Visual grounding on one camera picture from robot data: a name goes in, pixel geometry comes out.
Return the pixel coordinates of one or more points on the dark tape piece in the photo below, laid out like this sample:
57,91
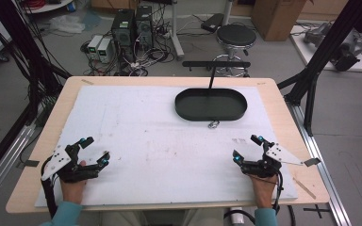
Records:
31,163
312,162

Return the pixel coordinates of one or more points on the white cylinder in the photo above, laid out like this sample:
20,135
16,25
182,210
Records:
237,216

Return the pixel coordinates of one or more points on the black power adapter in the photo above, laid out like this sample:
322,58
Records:
212,22

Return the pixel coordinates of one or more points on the white board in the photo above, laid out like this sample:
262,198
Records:
301,50

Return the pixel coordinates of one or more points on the white foam mat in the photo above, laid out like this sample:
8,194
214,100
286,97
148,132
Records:
169,157

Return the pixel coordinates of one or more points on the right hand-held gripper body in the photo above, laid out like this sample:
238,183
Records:
271,157

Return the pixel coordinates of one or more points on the aluminium rail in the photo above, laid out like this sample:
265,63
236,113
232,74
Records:
6,163
323,175

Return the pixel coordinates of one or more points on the white desk leg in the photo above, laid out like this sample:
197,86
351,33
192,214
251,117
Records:
176,31

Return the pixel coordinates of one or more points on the grey robot device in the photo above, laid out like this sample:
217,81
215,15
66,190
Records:
345,50

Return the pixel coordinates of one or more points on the thin wooden strip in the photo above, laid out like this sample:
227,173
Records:
304,188

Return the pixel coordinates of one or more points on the black stand with oval tray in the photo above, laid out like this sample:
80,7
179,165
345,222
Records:
210,105

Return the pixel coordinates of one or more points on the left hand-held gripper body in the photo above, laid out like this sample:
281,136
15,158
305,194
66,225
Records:
63,158

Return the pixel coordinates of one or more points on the black round stool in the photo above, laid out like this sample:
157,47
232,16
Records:
236,35

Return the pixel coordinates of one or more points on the white power supply unit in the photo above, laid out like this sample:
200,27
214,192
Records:
104,50
94,45

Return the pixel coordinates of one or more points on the small silver metal clasp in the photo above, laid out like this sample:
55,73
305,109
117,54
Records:
213,124

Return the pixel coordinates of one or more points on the white round table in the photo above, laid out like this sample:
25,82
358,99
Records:
50,6

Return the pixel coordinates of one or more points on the black metal frame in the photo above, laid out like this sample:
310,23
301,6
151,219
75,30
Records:
28,56
323,53

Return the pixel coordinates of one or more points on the person's left hand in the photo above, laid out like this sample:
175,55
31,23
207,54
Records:
72,190

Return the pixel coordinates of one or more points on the cardboard box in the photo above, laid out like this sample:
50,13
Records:
276,19

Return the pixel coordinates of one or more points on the person's right hand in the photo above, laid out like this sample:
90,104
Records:
264,191

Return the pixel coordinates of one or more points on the black computer tower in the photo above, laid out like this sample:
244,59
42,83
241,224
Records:
124,31
144,25

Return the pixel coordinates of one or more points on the white plastic bag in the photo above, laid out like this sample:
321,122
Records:
67,24

